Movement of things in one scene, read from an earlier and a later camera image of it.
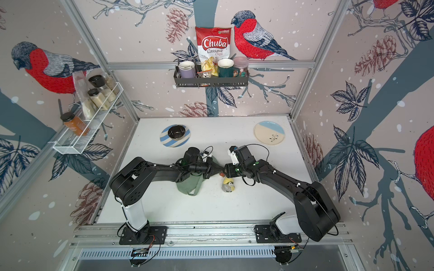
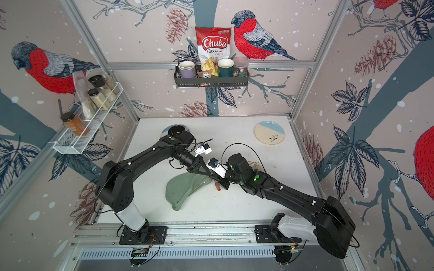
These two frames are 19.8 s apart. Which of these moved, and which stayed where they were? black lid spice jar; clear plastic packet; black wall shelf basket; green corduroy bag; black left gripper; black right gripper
Moved: green corduroy bag; black right gripper
Stayed: black wall shelf basket; black lid spice jar; black left gripper; clear plastic packet
